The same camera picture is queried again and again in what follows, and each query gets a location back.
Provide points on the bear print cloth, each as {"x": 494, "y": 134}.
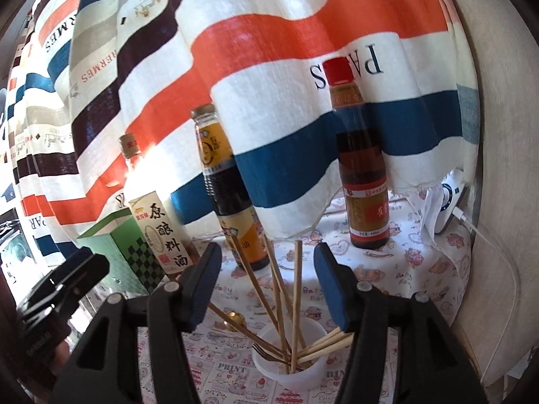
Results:
{"x": 400, "y": 269}

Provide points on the striped curtain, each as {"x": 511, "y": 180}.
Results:
{"x": 273, "y": 50}

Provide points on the printed tablecloth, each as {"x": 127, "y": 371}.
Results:
{"x": 227, "y": 370}

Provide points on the white charger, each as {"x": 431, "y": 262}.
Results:
{"x": 448, "y": 202}

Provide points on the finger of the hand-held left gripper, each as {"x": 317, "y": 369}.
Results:
{"x": 73, "y": 261}
{"x": 86, "y": 275}

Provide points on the translucent plastic cup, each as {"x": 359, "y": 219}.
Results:
{"x": 311, "y": 374}

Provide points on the red cap sauce bottle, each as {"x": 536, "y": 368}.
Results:
{"x": 362, "y": 164}

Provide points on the clear cooking wine bottle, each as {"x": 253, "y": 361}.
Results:
{"x": 164, "y": 235}

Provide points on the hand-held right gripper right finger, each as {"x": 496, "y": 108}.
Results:
{"x": 332, "y": 290}

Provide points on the gold fork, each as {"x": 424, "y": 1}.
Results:
{"x": 269, "y": 352}

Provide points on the bundle of wooden chopsticks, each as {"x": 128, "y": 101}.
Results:
{"x": 297, "y": 286}

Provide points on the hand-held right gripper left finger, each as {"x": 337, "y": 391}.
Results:
{"x": 206, "y": 290}

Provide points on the gold spoon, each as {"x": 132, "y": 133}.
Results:
{"x": 238, "y": 320}

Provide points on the green checkered box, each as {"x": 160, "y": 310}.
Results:
{"x": 126, "y": 240}

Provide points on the dark soy sauce bottle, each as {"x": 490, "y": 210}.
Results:
{"x": 223, "y": 189}

